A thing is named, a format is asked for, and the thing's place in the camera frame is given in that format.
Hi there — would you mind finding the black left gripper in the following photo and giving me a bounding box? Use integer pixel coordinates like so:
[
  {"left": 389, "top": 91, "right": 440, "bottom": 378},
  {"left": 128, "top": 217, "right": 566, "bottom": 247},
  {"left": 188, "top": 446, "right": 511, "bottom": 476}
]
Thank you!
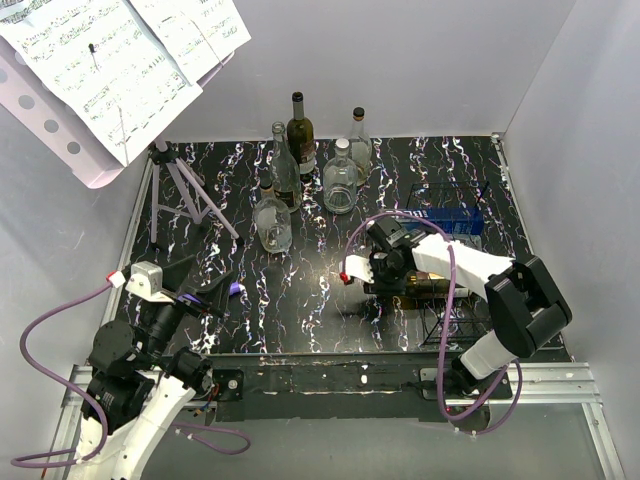
[{"left": 138, "top": 253, "right": 234, "bottom": 368}]

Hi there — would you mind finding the green wine bottle silver neck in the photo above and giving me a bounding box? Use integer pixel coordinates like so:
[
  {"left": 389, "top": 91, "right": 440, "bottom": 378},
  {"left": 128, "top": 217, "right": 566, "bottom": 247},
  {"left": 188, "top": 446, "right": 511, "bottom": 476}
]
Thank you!
[{"left": 400, "top": 271, "right": 450, "bottom": 306}]

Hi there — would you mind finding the purple marker pen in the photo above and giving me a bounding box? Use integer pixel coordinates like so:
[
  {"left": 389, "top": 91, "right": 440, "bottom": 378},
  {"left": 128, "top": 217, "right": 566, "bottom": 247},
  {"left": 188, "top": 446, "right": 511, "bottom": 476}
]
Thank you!
[{"left": 179, "top": 282, "right": 245, "bottom": 305}]

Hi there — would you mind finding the blue clear tall bottle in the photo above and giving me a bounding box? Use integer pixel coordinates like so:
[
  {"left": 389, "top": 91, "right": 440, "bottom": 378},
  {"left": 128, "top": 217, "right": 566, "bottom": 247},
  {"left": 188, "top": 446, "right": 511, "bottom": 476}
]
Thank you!
[{"left": 395, "top": 207, "right": 484, "bottom": 235}]

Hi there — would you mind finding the clear bottle gold neck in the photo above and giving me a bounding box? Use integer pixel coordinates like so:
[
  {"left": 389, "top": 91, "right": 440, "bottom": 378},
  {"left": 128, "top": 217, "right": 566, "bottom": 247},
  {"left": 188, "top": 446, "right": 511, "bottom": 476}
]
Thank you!
[{"left": 253, "top": 174, "right": 292, "bottom": 254}]

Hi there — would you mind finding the clear square bottle white label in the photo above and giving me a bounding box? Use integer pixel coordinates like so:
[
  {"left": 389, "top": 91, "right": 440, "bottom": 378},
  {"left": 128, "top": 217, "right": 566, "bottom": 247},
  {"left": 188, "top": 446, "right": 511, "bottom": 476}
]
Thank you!
[{"left": 322, "top": 138, "right": 358, "bottom": 214}]

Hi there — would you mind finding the clear bottle black cork cap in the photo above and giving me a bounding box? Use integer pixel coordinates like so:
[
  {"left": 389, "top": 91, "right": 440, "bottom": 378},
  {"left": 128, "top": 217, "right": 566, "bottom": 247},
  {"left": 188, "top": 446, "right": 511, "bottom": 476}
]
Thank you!
[{"left": 348, "top": 107, "right": 372, "bottom": 186}]

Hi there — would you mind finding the clear green-tinted bottle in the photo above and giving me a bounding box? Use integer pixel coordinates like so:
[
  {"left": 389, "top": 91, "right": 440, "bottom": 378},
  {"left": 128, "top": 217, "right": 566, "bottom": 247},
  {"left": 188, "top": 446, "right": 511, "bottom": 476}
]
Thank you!
[{"left": 270, "top": 121, "right": 302, "bottom": 213}]

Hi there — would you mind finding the dark brown wine bottle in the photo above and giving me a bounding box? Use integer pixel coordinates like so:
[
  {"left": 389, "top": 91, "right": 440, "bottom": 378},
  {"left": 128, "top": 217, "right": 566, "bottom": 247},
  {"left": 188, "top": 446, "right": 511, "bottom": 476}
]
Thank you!
[{"left": 286, "top": 91, "right": 316, "bottom": 183}]

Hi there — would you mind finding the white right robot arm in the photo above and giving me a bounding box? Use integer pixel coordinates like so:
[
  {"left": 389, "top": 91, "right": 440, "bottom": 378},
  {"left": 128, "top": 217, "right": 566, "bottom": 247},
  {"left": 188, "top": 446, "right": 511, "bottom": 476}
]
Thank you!
[{"left": 363, "top": 212, "right": 573, "bottom": 398}]

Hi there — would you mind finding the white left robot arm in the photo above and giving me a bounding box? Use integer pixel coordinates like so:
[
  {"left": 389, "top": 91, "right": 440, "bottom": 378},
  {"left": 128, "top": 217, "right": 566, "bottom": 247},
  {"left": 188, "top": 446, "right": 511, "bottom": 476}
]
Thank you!
[{"left": 68, "top": 256, "right": 234, "bottom": 479}]

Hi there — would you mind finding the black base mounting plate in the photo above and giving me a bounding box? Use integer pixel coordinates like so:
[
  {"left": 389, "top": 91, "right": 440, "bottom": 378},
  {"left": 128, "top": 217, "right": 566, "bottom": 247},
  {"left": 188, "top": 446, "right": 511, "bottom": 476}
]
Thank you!
[{"left": 186, "top": 353, "right": 445, "bottom": 423}]

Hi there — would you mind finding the large sheet music page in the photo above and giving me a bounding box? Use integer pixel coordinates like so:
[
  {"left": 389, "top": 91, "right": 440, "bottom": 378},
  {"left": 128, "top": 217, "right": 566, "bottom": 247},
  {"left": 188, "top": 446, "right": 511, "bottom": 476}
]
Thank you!
[{"left": 1, "top": 1, "right": 202, "bottom": 165}]

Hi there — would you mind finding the small sheet music page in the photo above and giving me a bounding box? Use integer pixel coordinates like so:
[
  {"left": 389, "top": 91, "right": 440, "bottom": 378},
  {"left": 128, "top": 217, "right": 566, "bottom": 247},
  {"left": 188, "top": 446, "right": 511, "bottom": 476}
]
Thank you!
[{"left": 131, "top": 0, "right": 251, "bottom": 84}]

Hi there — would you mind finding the lilac music stand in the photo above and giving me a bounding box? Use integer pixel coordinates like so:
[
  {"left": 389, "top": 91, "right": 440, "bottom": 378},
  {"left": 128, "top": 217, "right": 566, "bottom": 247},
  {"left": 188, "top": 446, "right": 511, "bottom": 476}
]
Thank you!
[{"left": 1, "top": 40, "right": 244, "bottom": 245}]

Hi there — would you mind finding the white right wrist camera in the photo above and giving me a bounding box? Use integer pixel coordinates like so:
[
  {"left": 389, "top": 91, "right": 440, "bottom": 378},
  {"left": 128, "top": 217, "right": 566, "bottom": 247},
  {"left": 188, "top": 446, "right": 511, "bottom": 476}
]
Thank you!
[{"left": 340, "top": 254, "right": 374, "bottom": 284}]

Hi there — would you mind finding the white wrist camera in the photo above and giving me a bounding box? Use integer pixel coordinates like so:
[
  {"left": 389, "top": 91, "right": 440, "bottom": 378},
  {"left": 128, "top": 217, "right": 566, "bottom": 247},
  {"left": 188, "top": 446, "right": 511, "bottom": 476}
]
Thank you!
[
  {"left": 125, "top": 261, "right": 170, "bottom": 303},
  {"left": 340, "top": 254, "right": 374, "bottom": 284}
]

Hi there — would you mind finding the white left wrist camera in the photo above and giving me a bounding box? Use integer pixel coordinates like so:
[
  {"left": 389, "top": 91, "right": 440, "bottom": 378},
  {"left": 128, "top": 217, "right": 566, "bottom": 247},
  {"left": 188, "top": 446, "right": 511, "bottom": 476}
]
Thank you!
[{"left": 125, "top": 261, "right": 170, "bottom": 303}]

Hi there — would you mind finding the black wire wine rack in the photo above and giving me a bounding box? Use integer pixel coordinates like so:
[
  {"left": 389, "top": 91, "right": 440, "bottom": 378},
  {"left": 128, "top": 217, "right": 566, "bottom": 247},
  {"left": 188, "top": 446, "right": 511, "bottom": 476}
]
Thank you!
[{"left": 405, "top": 180, "right": 490, "bottom": 350}]

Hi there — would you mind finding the purple floor cable loop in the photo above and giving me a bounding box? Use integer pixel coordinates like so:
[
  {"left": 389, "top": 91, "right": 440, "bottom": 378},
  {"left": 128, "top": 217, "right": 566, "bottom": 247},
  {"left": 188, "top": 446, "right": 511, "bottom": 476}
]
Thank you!
[{"left": 172, "top": 419, "right": 255, "bottom": 455}]

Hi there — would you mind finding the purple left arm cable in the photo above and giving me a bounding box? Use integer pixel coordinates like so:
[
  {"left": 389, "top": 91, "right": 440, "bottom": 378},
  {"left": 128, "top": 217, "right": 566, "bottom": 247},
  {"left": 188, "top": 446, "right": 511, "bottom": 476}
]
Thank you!
[{"left": 9, "top": 270, "right": 126, "bottom": 469}]

